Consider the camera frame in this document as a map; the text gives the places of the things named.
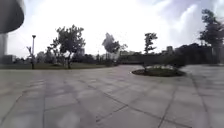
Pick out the grass strip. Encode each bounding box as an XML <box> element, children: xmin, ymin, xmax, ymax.
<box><xmin>0</xmin><ymin>62</ymin><xmax>114</xmax><ymax>71</ymax></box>

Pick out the building with curved overhang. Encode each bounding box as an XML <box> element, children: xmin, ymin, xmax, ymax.
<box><xmin>0</xmin><ymin>0</ymin><xmax>26</xmax><ymax>64</ymax></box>

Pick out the tall dark tree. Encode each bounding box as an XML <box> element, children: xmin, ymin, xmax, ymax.
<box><xmin>198</xmin><ymin>8</ymin><xmax>224</xmax><ymax>64</ymax></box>

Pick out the round planting bed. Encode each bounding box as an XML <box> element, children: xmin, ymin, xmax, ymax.
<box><xmin>131</xmin><ymin>65</ymin><xmax>187</xmax><ymax>78</ymax></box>

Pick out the dark leaning tree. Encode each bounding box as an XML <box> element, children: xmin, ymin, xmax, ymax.
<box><xmin>101</xmin><ymin>32</ymin><xmax>121</xmax><ymax>66</ymax></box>

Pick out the dark hedge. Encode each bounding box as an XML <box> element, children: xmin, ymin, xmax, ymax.
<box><xmin>116</xmin><ymin>43</ymin><xmax>224</xmax><ymax>67</ymax></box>

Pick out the lamp post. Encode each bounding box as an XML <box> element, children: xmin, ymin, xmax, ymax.
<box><xmin>30</xmin><ymin>34</ymin><xmax>37</xmax><ymax>70</ymax></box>

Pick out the grey stone slab plaza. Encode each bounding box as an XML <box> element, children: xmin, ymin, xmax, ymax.
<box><xmin>0</xmin><ymin>64</ymin><xmax>224</xmax><ymax>128</ymax></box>

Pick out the slender tree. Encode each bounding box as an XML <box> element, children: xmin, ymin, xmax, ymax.
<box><xmin>143</xmin><ymin>32</ymin><xmax>159</xmax><ymax>69</ymax></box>

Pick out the broad leafy tree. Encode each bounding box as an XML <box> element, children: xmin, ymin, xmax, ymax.
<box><xmin>48</xmin><ymin>24</ymin><xmax>87</xmax><ymax>70</ymax></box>

